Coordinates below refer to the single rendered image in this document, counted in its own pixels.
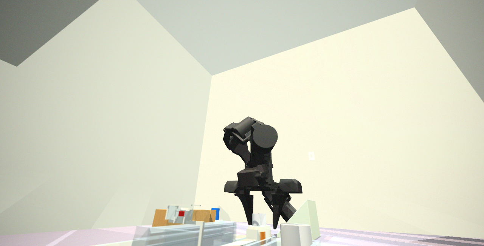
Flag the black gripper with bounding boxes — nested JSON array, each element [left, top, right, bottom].
[[224, 156, 303, 229]]

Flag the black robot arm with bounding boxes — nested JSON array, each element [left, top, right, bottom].
[[223, 116, 297, 222]]

